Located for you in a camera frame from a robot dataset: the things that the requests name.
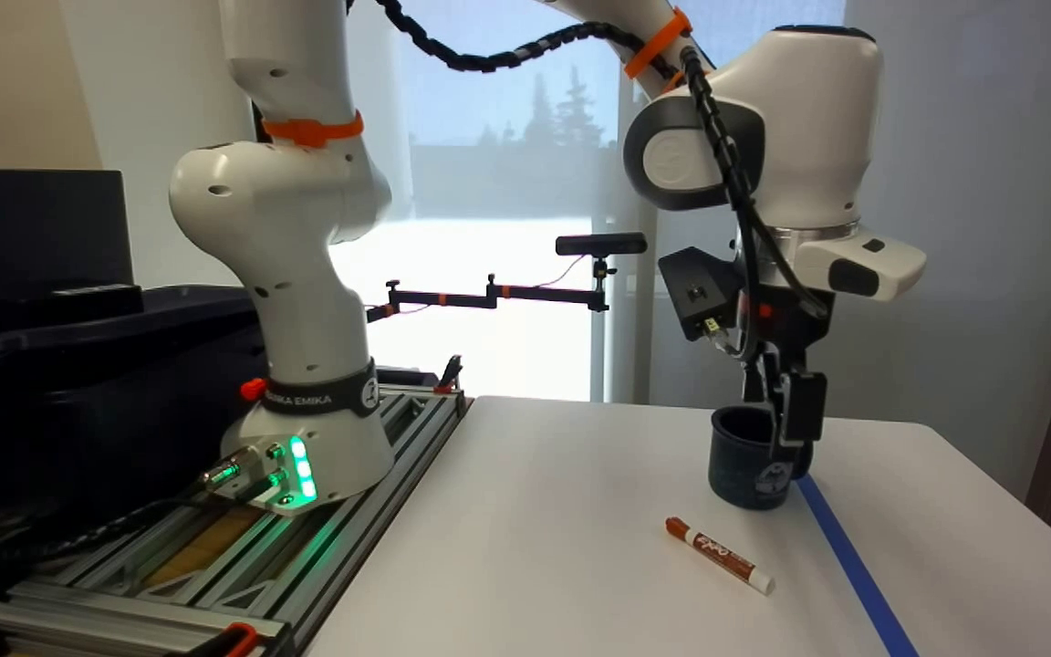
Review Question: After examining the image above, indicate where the red marker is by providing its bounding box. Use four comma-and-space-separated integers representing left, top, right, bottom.
664, 516, 776, 597

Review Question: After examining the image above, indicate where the black clamp with orange handle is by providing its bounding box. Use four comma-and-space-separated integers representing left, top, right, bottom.
165, 620, 264, 657
432, 354, 466, 395

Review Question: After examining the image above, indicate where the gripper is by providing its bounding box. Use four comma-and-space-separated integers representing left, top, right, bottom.
741, 288, 833, 449

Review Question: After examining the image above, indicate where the blue tape strip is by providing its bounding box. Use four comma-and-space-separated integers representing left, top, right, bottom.
794, 474, 921, 657

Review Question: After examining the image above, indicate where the window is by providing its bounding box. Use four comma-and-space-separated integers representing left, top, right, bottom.
343, 0, 848, 403

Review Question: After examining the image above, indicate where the black storage bin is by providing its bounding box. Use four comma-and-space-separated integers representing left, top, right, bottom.
0, 285, 264, 558

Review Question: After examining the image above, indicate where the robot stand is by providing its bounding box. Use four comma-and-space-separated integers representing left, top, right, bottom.
0, 365, 473, 657

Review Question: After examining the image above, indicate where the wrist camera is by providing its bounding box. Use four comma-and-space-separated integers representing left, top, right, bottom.
657, 245, 747, 344

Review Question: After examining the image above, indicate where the dark blue mug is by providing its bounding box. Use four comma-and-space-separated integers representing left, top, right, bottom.
707, 404, 815, 511

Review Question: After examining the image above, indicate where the black laptop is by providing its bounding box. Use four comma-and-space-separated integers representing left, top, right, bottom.
0, 167, 145, 318

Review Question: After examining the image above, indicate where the camera on mount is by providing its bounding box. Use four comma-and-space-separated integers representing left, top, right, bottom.
365, 232, 650, 324

